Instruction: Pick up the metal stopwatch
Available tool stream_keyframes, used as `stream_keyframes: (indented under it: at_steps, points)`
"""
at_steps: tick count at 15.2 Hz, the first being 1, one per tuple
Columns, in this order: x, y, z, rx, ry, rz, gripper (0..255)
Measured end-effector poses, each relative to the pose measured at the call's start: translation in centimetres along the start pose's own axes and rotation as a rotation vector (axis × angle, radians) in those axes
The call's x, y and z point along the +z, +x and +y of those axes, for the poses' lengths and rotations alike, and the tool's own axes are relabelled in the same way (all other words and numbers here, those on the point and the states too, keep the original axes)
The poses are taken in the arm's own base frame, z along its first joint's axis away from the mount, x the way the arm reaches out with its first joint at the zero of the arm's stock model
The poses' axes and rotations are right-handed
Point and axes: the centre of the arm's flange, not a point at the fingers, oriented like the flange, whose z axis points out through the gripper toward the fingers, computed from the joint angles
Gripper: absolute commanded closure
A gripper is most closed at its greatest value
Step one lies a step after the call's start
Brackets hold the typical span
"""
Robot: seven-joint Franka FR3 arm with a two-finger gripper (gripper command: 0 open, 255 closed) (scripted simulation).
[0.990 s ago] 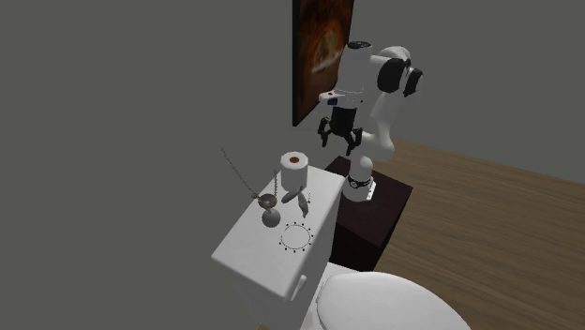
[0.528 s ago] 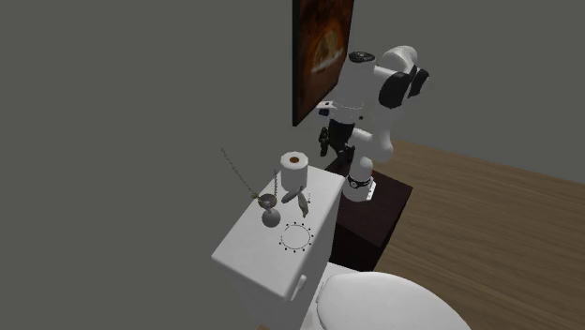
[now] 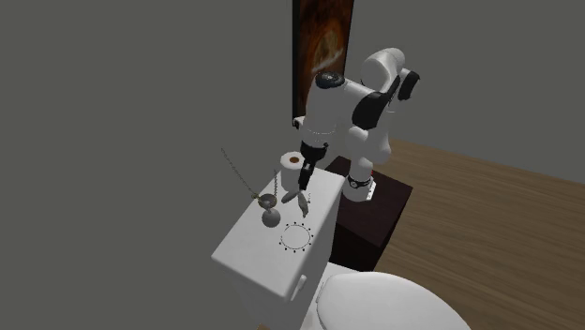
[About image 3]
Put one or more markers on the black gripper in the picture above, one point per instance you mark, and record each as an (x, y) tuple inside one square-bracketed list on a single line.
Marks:
[(313, 150)]

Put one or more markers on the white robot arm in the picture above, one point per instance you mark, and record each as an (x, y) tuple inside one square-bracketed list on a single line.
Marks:
[(326, 107)]

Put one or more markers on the white toilet paper roll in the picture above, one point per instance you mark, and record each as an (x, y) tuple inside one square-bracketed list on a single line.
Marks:
[(289, 176)]

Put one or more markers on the grey oblong piece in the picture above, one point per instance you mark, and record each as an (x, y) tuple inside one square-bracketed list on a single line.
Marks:
[(304, 206)]

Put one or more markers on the dark robot stand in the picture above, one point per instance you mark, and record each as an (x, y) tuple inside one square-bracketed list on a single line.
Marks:
[(370, 224)]

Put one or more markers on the orange dark wall picture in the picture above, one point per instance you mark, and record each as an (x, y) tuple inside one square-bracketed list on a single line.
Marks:
[(322, 41)]

